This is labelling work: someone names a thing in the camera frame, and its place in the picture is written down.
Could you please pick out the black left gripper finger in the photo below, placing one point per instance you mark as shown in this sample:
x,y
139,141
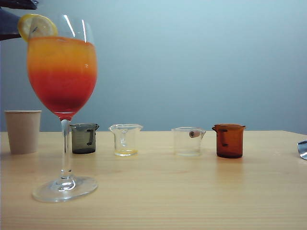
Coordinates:
x,y
8,24
16,3

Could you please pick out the yellow lemon slice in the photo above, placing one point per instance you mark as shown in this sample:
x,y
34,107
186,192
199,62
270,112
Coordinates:
x,y
40,26

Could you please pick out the beige paper cup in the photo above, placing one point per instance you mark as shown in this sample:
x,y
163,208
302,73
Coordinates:
x,y
22,131

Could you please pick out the grey transparent measuring cup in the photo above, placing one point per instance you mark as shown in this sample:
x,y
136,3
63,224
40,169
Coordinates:
x,y
82,141

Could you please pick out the clear measuring cup, yellow residue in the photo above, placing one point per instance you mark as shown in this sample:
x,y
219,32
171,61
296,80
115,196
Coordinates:
x,y
126,151

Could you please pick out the amber transparent measuring cup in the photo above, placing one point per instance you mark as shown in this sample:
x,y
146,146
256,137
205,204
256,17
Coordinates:
x,y
231,143

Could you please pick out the wine glass with orange-red drink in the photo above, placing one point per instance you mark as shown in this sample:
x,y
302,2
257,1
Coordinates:
x,y
62,72

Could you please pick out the shiny metal spoon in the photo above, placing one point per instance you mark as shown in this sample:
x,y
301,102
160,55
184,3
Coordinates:
x,y
303,148

